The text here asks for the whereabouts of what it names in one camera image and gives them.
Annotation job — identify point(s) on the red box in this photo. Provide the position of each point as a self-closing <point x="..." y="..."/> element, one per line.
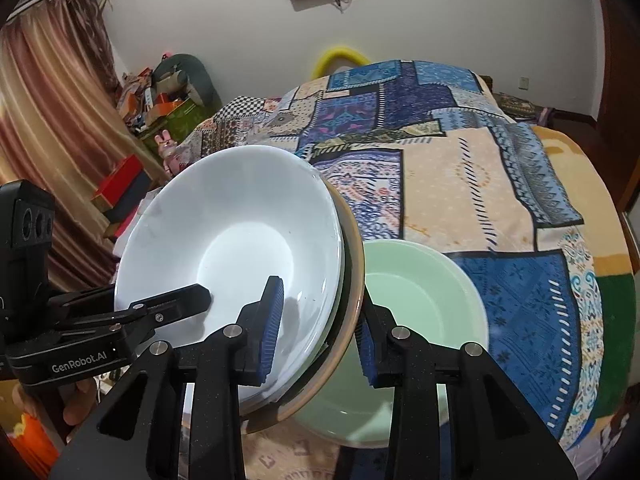
<point x="122" y="180"/>

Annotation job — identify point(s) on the person's left hand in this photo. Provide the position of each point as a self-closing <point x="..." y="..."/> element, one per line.
<point x="80" y="405"/>

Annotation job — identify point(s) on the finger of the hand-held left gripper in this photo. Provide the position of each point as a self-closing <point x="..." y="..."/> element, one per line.
<point x="175" y="300"/>

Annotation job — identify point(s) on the yellow foam tube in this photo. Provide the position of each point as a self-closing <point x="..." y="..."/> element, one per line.
<point x="340" y="51"/>

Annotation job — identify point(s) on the orange cloth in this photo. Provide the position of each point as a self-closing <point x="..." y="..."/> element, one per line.
<point x="37" y="445"/>

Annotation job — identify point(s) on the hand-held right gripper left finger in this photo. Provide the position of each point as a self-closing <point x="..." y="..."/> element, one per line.
<point x="272" y="330"/>

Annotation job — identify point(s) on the pink rabbit toy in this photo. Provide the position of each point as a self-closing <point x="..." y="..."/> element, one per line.
<point x="167" y="147"/>

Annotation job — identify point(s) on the pink bowl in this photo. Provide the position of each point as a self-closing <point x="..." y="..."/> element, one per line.
<point x="359" y="285"/>

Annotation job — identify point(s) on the green bowl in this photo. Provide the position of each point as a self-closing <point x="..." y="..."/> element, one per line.
<point x="425" y="300"/>

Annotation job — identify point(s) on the brown striped curtain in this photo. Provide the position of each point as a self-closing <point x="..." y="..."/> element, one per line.
<point x="50" y="85"/>

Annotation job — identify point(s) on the patterned bag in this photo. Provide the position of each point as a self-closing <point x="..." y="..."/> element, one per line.
<point x="520" y="107"/>

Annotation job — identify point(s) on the pile of cardboard boxes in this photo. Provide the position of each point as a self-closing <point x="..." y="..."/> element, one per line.
<point x="140" y="100"/>

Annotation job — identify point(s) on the white bowl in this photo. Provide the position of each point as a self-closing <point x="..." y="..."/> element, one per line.
<point x="225" y="220"/>

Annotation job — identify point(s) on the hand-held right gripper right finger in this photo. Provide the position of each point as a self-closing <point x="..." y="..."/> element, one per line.
<point x="366" y="355"/>

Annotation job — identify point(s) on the green bag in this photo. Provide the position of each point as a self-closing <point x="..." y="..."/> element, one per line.
<point x="180" y="120"/>

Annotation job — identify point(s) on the blue patchwork blanket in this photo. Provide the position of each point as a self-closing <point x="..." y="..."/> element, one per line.
<point x="450" y="185"/>

